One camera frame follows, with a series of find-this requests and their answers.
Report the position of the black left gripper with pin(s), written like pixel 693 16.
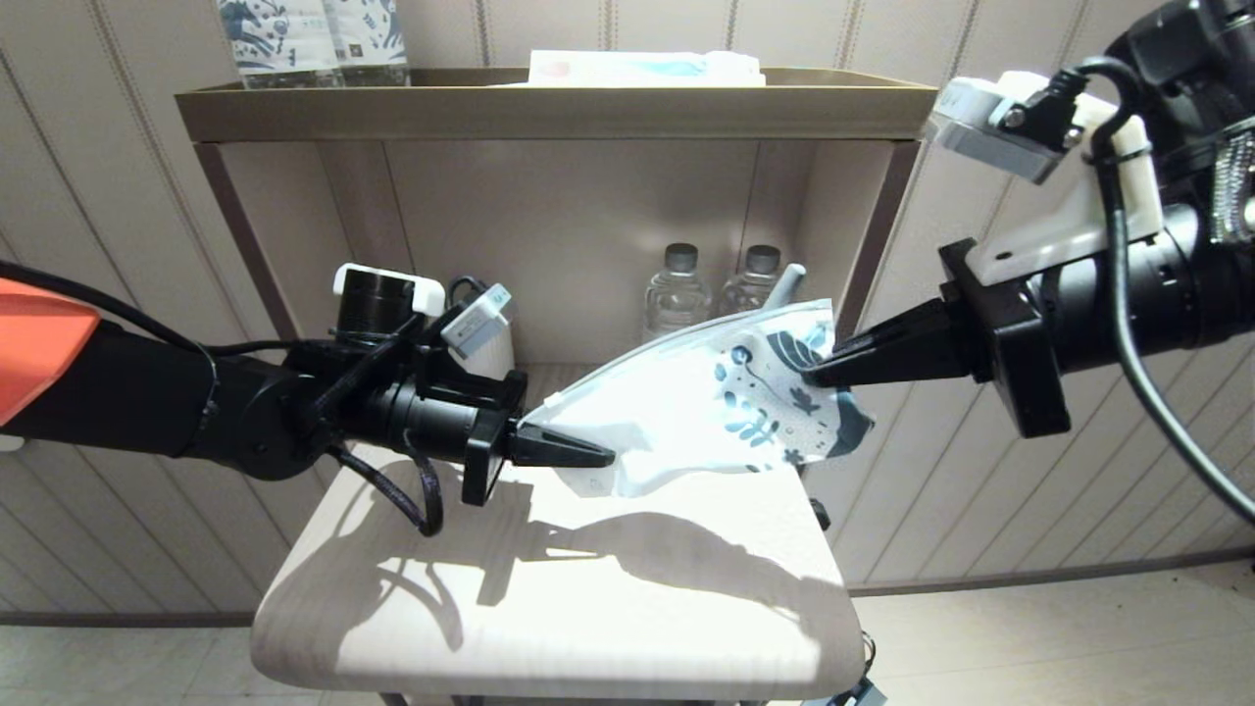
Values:
pixel 441 422

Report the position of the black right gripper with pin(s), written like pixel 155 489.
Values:
pixel 1020 343

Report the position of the white floral plastic bag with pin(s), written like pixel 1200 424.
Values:
pixel 686 422

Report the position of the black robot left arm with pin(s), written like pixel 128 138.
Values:
pixel 127 402

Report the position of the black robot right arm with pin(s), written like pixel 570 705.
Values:
pixel 1206 98

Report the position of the white ribbed mug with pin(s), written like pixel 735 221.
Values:
pixel 495 353

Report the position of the beige wooden shelf cabinet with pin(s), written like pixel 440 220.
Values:
pixel 588 608

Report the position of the clear plastic water bottle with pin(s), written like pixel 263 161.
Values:
pixel 677 294
pixel 750 284

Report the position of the black angled power plug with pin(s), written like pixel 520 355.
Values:
pixel 821 513

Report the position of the grey blue floor device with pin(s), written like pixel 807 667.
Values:
pixel 858 694

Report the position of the white blue flat packet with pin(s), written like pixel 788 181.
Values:
pixel 637 69

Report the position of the blue floral print pouch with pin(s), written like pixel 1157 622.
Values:
pixel 279 44
pixel 377 39

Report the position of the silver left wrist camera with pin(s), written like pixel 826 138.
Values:
pixel 480 324

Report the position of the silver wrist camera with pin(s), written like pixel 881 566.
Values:
pixel 1000 127
pixel 480 324

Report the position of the white right camera bracket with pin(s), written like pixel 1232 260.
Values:
pixel 1079 226

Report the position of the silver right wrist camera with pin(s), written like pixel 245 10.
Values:
pixel 1000 127

